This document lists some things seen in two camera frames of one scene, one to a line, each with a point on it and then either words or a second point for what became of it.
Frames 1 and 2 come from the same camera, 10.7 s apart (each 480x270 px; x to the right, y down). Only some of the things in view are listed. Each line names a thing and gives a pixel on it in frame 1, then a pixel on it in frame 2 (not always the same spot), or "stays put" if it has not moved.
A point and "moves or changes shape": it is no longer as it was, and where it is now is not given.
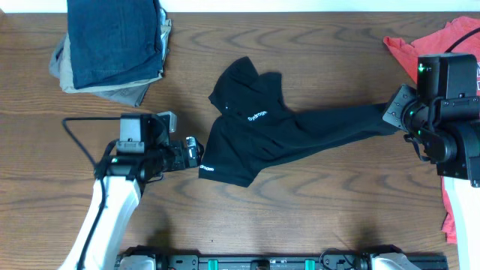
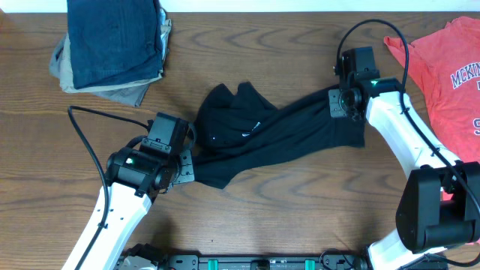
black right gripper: x=402 y=96 → x=335 y=109
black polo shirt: x=251 y=122 moves or changes shape
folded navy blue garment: x=115 y=42 stays put
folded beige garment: x=67 y=73 stays put
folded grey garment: x=132 y=97 stays put
